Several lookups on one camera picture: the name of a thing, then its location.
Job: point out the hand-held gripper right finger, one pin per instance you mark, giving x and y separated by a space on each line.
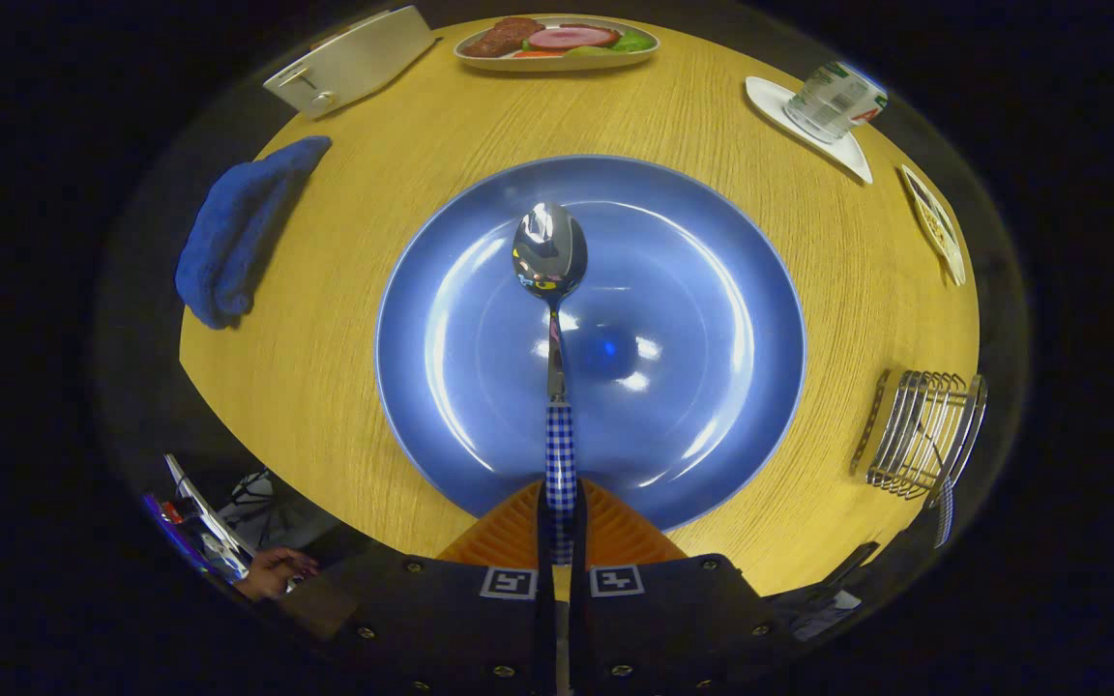
579 541

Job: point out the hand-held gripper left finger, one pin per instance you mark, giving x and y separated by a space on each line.
542 541

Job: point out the person's khaki trousers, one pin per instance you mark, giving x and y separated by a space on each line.
320 604

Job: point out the blue round plate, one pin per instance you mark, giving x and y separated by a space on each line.
692 319

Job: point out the laptop with colourful screen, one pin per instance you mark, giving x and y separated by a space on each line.
204 527

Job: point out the blue folded cloth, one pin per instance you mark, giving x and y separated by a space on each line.
228 232

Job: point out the white divided dish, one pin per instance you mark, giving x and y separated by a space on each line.
944 242

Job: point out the grey food plate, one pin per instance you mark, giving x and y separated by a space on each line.
557 64

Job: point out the white square coaster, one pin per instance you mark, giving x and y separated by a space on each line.
770 97

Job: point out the orange carrot slice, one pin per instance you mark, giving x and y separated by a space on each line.
533 54

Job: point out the green lettuce leaf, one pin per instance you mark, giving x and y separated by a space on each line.
632 41

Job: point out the pink ham slice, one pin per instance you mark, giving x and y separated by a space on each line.
571 38

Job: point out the brown sausage patty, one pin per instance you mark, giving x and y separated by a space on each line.
504 37

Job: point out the white bottle with green label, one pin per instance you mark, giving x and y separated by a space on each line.
833 101

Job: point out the white toaster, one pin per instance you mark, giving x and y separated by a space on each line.
364 63

